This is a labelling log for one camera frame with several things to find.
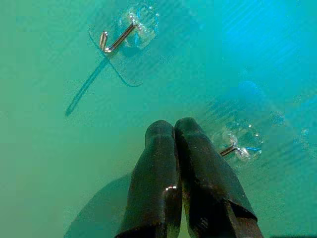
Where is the metal hook on clear plate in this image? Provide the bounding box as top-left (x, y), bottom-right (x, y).
top-left (87, 4), bottom-right (159, 88)
top-left (218, 120), bottom-right (264, 165)

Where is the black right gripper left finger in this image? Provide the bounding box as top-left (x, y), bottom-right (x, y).
top-left (115, 119), bottom-right (183, 238)

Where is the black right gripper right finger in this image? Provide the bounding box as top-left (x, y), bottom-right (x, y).
top-left (174, 117), bottom-right (264, 238)

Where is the green panel with clear hooks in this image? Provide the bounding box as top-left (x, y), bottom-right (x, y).
top-left (0, 0), bottom-right (317, 238)

